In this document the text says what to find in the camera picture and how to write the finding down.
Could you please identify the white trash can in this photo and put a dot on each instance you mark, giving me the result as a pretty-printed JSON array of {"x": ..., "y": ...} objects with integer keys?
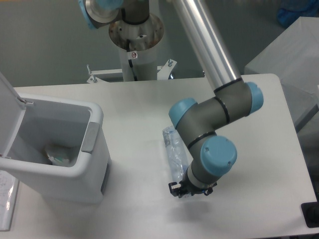
[{"x": 66, "y": 123}]

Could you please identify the paper sheet in plastic sleeve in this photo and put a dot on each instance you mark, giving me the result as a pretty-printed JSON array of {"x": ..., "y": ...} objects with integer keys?
[{"x": 8, "y": 193}]

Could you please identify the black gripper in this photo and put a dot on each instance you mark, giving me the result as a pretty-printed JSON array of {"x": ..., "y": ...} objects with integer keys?
[{"x": 186, "y": 187}]

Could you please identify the white trash can lid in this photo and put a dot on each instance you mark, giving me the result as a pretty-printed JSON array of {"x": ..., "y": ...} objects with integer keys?
[{"x": 12, "y": 111}]

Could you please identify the crushed clear plastic bottle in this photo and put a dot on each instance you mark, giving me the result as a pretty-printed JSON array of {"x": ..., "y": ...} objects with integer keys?
[{"x": 176, "y": 153}]

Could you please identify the blue bag in background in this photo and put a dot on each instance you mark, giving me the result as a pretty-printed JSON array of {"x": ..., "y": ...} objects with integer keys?
[{"x": 290, "y": 10}]

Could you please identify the white metal base frame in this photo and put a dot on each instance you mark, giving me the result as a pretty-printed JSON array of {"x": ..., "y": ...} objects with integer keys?
[{"x": 133, "y": 71}]

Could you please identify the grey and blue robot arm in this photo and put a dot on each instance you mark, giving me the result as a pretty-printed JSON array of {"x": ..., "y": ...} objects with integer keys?
[{"x": 197, "y": 123}]

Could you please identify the white plastic wrapper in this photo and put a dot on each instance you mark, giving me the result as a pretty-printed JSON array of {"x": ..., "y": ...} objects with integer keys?
[{"x": 61, "y": 155}]

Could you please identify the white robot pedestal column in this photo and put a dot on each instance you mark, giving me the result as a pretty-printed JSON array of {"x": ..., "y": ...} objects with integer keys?
[{"x": 137, "y": 42}]

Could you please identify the black clamp at table edge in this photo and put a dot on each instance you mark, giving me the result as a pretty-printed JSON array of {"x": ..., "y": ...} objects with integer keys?
[{"x": 311, "y": 214}]

